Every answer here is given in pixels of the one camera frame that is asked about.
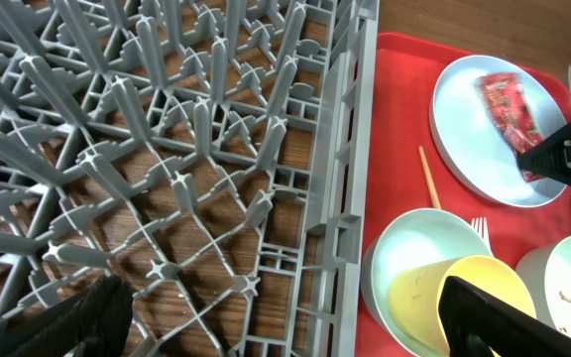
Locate light blue bowl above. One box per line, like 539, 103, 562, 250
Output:
360, 208, 493, 356

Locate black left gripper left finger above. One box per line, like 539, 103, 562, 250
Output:
0, 275, 133, 357

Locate red plastic tray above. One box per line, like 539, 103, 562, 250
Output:
356, 33, 571, 356

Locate yellow plastic cup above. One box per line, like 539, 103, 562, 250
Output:
387, 255, 536, 356

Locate grey dishwasher rack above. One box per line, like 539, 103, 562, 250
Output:
0, 0, 380, 356

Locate red snack wrapper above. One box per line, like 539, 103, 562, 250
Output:
476, 72, 542, 158

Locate light blue plate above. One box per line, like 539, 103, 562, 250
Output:
429, 55, 566, 208

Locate mint green cup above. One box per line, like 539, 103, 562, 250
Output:
515, 236, 571, 338

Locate white plastic fork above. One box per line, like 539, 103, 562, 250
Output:
471, 217, 492, 250

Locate wooden chopstick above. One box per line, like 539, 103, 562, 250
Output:
418, 146, 441, 209

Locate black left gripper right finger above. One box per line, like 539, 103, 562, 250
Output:
438, 276, 571, 357

